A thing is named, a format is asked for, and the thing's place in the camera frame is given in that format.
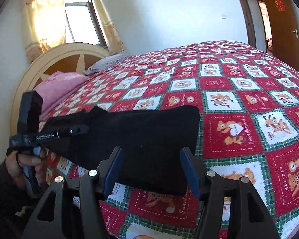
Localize black pants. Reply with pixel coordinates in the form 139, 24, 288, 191
42, 105, 200, 196

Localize person's left hand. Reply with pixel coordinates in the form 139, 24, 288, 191
5, 148, 47, 188

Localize pink folded blanket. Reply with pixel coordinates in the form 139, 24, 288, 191
34, 71, 87, 120

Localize red patchwork bedspread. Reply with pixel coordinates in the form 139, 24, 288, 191
50, 40, 299, 238

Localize cream wooden headboard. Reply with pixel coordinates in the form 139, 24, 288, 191
10, 43, 109, 135

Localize striped grey pillow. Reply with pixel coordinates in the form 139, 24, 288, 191
84, 53, 129, 76

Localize yellow right curtain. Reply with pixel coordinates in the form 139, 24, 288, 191
92, 0, 125, 55

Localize yellow curtain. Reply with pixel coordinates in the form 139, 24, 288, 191
92, 0, 125, 55
21, 0, 66, 64

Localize yellow left curtain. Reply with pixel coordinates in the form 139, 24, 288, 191
21, 0, 66, 64

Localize brown wooden door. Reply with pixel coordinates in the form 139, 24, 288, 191
264, 0, 299, 70

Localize red double happiness decal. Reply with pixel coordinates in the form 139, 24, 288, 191
274, 0, 286, 11

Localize window with wooden frame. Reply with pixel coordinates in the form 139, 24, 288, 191
64, 0, 107, 47

